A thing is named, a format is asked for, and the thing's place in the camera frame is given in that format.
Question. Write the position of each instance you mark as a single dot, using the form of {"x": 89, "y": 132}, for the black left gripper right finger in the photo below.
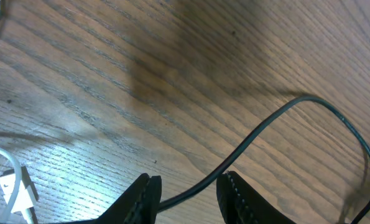
{"x": 239, "y": 203}

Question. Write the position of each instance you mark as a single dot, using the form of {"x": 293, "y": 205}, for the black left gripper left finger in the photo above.
{"x": 137, "y": 205}

